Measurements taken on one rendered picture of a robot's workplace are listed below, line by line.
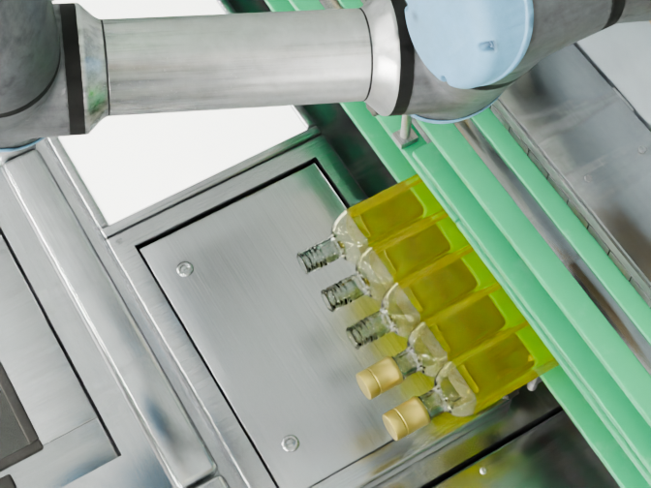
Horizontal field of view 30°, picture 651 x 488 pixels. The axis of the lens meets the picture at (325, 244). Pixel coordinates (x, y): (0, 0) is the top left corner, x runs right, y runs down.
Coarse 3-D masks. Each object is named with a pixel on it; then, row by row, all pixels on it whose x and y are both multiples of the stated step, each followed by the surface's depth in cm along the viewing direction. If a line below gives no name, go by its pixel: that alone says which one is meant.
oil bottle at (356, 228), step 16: (416, 176) 150; (384, 192) 149; (400, 192) 149; (416, 192) 149; (352, 208) 148; (368, 208) 148; (384, 208) 148; (400, 208) 148; (416, 208) 148; (432, 208) 148; (336, 224) 147; (352, 224) 147; (368, 224) 147; (384, 224) 147; (400, 224) 147; (336, 240) 147; (352, 240) 146; (368, 240) 146; (352, 256) 147
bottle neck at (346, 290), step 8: (344, 280) 145; (352, 280) 145; (360, 280) 145; (328, 288) 144; (336, 288) 144; (344, 288) 144; (352, 288) 144; (360, 288) 144; (328, 296) 143; (336, 296) 144; (344, 296) 144; (352, 296) 144; (360, 296) 146; (328, 304) 146; (336, 304) 144; (344, 304) 145
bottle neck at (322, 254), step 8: (328, 240) 147; (312, 248) 147; (320, 248) 146; (328, 248) 147; (336, 248) 147; (296, 256) 148; (304, 256) 146; (312, 256) 146; (320, 256) 146; (328, 256) 147; (336, 256) 147; (304, 264) 146; (312, 264) 146; (320, 264) 147
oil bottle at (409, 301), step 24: (432, 264) 144; (456, 264) 144; (480, 264) 144; (408, 288) 142; (432, 288) 142; (456, 288) 142; (480, 288) 143; (408, 312) 141; (432, 312) 141; (408, 336) 144
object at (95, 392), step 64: (256, 0) 188; (320, 128) 176; (0, 192) 170; (64, 192) 170; (0, 256) 167; (64, 256) 162; (0, 320) 162; (64, 320) 160; (128, 320) 158; (0, 384) 157; (64, 384) 157; (128, 384) 153; (0, 448) 153; (64, 448) 153; (128, 448) 151; (192, 448) 149; (448, 448) 151; (512, 448) 152; (576, 448) 152
